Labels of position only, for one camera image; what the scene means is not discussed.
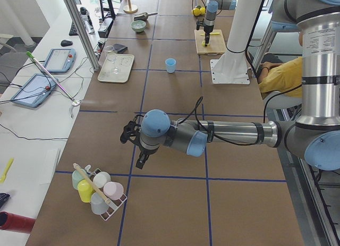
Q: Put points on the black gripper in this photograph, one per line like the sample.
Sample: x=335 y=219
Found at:
x=145 y=151
x=206 y=33

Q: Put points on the lemon slice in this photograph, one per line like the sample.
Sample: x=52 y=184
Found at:
x=205 y=44

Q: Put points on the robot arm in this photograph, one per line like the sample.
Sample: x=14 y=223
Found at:
x=212 y=7
x=314 y=136

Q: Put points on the pink plastic cup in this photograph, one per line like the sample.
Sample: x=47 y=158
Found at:
x=113 y=190

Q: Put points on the blue plastic cup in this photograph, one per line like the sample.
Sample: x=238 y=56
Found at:
x=170 y=64

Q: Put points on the white plastic cup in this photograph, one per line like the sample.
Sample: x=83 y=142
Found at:
x=101 y=179

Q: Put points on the grey plastic cup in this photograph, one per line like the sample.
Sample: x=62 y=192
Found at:
x=98 y=206

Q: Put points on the yellow plastic cup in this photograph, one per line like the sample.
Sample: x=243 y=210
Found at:
x=85 y=191

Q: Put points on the mint plastic cup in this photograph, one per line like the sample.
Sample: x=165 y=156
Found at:
x=76 y=178

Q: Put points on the wooden cup tree stand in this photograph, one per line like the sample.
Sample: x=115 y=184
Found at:
x=130 y=8

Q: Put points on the yellow plastic knife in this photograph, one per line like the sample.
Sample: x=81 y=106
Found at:
x=213 y=33

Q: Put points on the wooden cutting board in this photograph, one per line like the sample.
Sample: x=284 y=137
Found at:
x=217 y=43

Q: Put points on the wooden stick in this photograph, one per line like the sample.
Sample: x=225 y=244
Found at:
x=100 y=193

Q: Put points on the metal ice scoop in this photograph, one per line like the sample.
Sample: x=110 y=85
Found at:
x=144 y=16

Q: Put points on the green bowl of ice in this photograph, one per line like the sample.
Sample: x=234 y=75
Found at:
x=138 y=26

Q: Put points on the person in yellow shirt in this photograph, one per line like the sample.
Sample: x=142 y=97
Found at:
x=274 y=75

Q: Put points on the cream bear tray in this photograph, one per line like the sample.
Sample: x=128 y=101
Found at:
x=124 y=62

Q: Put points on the clear wine glass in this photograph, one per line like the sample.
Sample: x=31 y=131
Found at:
x=111 y=54

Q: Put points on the near teach pendant tablet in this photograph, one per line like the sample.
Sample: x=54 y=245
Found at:
x=34 y=91

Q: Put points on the teach pendant tablet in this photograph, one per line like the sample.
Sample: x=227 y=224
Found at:
x=34 y=91
x=60 y=60

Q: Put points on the far teach pendant tablet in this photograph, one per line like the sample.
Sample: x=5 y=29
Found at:
x=60 y=60

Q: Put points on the black computer mouse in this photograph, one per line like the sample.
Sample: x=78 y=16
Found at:
x=66 y=43

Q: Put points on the red cylinder bottle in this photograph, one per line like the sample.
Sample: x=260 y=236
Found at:
x=16 y=223

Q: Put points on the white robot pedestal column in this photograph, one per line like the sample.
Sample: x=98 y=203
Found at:
x=242 y=25

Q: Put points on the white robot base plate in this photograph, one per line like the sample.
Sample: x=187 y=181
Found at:
x=229 y=71

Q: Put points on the white wire cup rack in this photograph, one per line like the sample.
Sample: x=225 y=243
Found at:
x=115 y=204

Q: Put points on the aluminium frame post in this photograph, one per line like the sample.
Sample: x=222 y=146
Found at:
x=76 y=19

